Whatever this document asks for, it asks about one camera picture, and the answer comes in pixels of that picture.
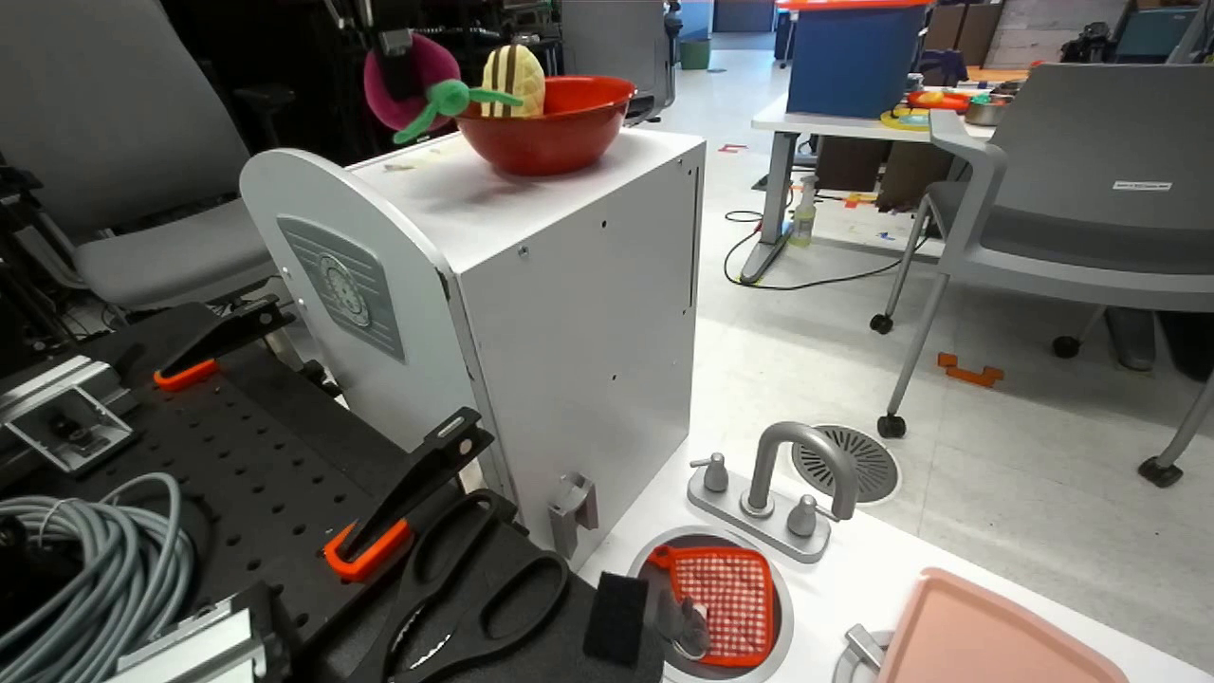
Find grey mesh chair on casters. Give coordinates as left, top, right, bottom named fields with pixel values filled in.
left=868, top=62, right=1214, bottom=488

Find black clamp orange handle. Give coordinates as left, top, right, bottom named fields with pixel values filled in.
left=149, top=296, right=295, bottom=394
left=317, top=405, right=498, bottom=584

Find black perforated breadboard table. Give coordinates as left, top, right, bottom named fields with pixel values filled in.
left=0, top=300, right=536, bottom=683

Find small orange floor tape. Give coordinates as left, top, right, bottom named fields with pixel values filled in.
left=933, top=350, right=1009, bottom=392

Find white toy cabinet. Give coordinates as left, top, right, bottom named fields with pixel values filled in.
left=236, top=126, right=708, bottom=561

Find grey toy faucet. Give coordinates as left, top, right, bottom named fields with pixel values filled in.
left=682, top=418, right=859, bottom=569

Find yellow striped plushie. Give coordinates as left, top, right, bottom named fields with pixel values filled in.
left=476, top=43, right=548, bottom=123

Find orange bin lid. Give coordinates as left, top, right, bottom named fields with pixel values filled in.
left=772, top=0, right=933, bottom=15

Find white desk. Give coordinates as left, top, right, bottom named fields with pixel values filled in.
left=747, top=92, right=1017, bottom=288

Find magenta beetroot plushie green leaves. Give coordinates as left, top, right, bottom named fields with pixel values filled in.
left=361, top=30, right=524, bottom=147

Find cardboard box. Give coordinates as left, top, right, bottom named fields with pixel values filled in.
left=811, top=134, right=959, bottom=215

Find round grey floor drain cover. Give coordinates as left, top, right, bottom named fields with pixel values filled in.
left=791, top=422, right=902, bottom=508

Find black floor cable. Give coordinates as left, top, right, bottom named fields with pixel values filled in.
left=719, top=203, right=915, bottom=296

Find black foam block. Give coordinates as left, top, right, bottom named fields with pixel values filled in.
left=579, top=569, right=666, bottom=668

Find red plastic bowl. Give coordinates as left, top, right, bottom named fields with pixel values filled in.
left=452, top=71, right=641, bottom=179

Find blue storage bin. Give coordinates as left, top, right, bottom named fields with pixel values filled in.
left=785, top=4, right=933, bottom=123

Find pink plastic tray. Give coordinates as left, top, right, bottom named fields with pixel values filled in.
left=873, top=565, right=1131, bottom=683

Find aluminium extrusion bar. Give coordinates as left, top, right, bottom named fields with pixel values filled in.
left=107, top=593, right=278, bottom=683

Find small plastic bottle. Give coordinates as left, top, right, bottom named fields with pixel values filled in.
left=790, top=176, right=818, bottom=246

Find grey coiled cable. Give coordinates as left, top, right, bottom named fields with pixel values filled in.
left=0, top=469, right=199, bottom=683

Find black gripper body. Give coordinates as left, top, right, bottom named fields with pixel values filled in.
left=329, top=0, right=431, bottom=62

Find orange mesh strainer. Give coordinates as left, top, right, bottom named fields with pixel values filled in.
left=641, top=537, right=776, bottom=677

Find white toy kitchen counter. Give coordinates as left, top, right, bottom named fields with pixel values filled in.
left=563, top=412, right=1214, bottom=683

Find grey padded office chair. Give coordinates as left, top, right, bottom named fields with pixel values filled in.
left=0, top=0, right=286, bottom=317

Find black scissors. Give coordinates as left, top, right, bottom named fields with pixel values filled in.
left=374, top=488, right=572, bottom=680

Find white framed black square plate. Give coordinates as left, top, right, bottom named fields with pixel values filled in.
left=0, top=383, right=137, bottom=478

